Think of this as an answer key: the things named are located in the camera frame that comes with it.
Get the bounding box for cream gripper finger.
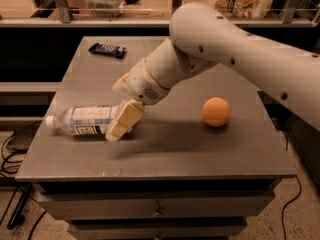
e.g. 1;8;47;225
112;73;129;93
105;100;144;142

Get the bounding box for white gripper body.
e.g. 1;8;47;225
126;58;169;105

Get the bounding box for clear bottle with blue label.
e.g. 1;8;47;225
45;105;118;136

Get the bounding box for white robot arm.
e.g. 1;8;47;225
106;3;320;141

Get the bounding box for dark blue snack wrapper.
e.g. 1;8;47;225
88;43;127;59

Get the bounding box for orange ball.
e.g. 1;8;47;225
202;97;231;127

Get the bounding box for clear plastic container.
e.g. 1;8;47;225
85;0;124;17

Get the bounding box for grey drawer cabinet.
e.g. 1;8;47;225
14;35;298;240

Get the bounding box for printed snack bag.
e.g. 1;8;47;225
213;0;280;20

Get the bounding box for black cables on left floor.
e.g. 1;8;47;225
0;120;48;240

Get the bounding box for black cable on right floor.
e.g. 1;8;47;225
280;175;303;240

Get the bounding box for metal shelf rail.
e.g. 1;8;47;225
0;0;320;28

